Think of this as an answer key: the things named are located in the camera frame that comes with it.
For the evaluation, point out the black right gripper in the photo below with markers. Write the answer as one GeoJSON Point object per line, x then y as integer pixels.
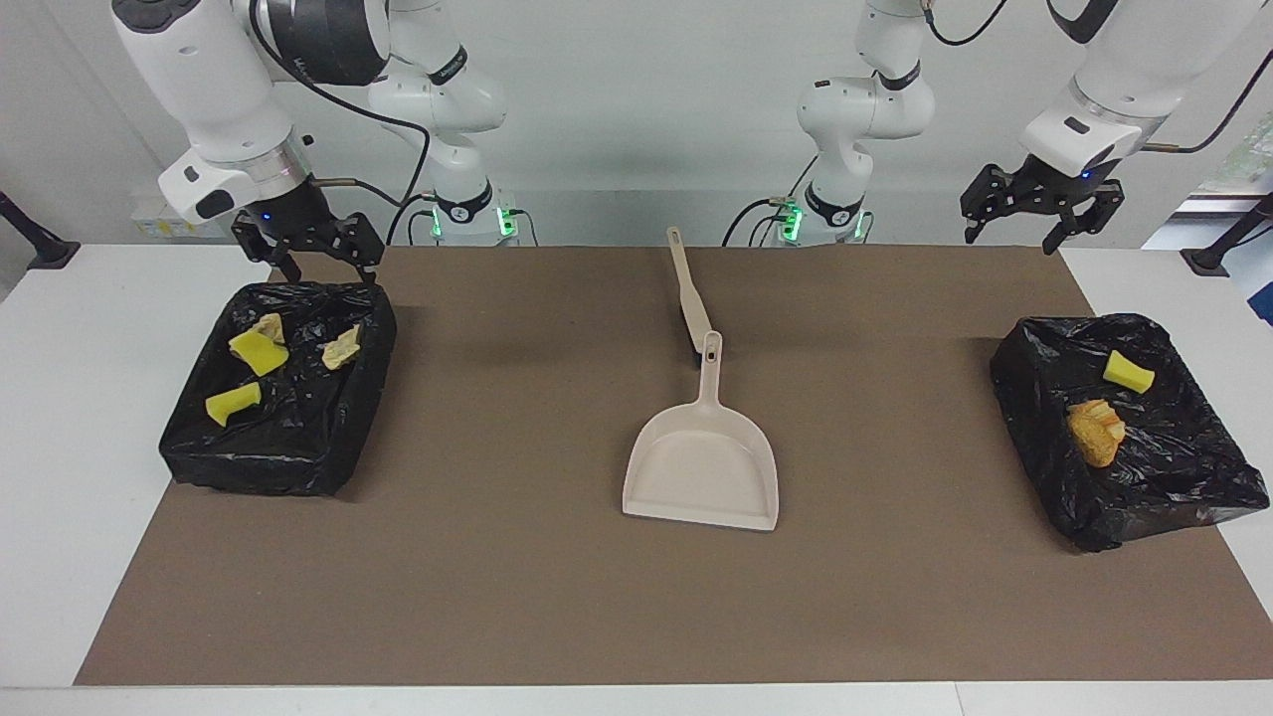
{"type": "Point", "coordinates": [293, 214]}

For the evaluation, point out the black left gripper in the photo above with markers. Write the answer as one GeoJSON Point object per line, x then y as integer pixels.
{"type": "Point", "coordinates": [1059, 189]}

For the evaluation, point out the pale yellow bread piece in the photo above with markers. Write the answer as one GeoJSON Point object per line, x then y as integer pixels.
{"type": "Point", "coordinates": [271, 326]}

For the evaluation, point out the striped orange croissant piece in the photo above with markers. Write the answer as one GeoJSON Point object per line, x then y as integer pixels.
{"type": "Point", "coordinates": [341, 350]}

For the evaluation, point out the notched green yellow sponge piece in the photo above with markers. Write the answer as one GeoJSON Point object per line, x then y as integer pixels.
{"type": "Point", "coordinates": [231, 405]}

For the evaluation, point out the orange brown bread piece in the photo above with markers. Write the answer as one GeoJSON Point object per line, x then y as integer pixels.
{"type": "Point", "coordinates": [1099, 443]}

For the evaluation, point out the beige hand brush black bristles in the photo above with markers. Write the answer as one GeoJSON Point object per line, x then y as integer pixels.
{"type": "Point", "coordinates": [686, 288]}

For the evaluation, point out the beige plastic dustpan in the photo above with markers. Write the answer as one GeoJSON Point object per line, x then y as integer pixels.
{"type": "Point", "coordinates": [701, 477]}

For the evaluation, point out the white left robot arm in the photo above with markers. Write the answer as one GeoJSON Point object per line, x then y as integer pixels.
{"type": "Point", "coordinates": [855, 109]}

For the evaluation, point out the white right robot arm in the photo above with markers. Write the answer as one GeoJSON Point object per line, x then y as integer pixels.
{"type": "Point", "coordinates": [209, 89]}

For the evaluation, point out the black bag lined bin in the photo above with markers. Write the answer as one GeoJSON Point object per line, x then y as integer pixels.
{"type": "Point", "coordinates": [298, 447]}
{"type": "Point", "coordinates": [1154, 477]}

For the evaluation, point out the black stand foot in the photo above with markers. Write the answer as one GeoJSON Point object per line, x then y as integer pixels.
{"type": "Point", "coordinates": [1208, 261]}
{"type": "Point", "coordinates": [50, 254]}

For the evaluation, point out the blue panel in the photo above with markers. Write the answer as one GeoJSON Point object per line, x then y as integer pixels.
{"type": "Point", "coordinates": [1258, 293]}

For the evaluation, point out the brown table mat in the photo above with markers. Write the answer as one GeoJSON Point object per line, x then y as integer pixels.
{"type": "Point", "coordinates": [636, 617]}

